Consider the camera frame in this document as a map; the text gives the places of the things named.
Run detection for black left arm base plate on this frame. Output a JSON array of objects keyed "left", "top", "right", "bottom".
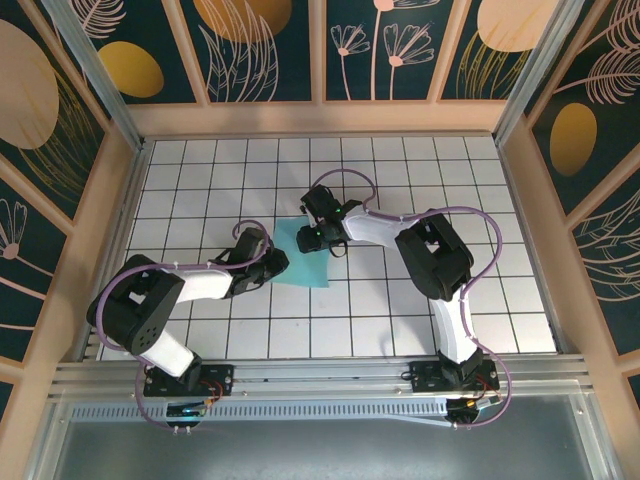
[{"left": 143, "top": 363, "right": 236, "bottom": 397}]

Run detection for slotted grey cable duct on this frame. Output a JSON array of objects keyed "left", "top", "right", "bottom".
[{"left": 69, "top": 399, "right": 451, "bottom": 424}]

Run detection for aluminium mounting rail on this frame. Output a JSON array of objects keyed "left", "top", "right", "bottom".
[{"left": 49, "top": 353, "right": 591, "bottom": 396}]

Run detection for grey metal panel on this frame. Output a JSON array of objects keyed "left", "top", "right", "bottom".
[{"left": 29, "top": 394, "right": 616, "bottom": 480}]

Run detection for aluminium frame post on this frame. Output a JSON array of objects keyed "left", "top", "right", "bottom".
[
  {"left": 492, "top": 0, "right": 596, "bottom": 146},
  {"left": 39, "top": 0, "right": 149, "bottom": 154}
]

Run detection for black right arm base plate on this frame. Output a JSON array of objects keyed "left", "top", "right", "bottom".
[{"left": 408, "top": 359, "right": 501, "bottom": 394}]

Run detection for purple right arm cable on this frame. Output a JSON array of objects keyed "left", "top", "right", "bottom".
[{"left": 309, "top": 169, "right": 514, "bottom": 430}]

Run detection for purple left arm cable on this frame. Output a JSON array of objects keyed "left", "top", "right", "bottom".
[{"left": 88, "top": 219, "right": 276, "bottom": 435}]

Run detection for aluminium side rail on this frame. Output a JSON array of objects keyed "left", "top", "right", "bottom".
[
  {"left": 74, "top": 139, "right": 151, "bottom": 362},
  {"left": 494, "top": 134, "right": 574, "bottom": 356}
]

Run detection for teal square paper sheet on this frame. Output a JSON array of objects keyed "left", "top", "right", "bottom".
[{"left": 267, "top": 217, "right": 331, "bottom": 290}]

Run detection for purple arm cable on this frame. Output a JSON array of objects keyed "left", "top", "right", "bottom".
[
  {"left": 88, "top": 219, "right": 276, "bottom": 435},
  {"left": 309, "top": 169, "right": 514, "bottom": 430}
]

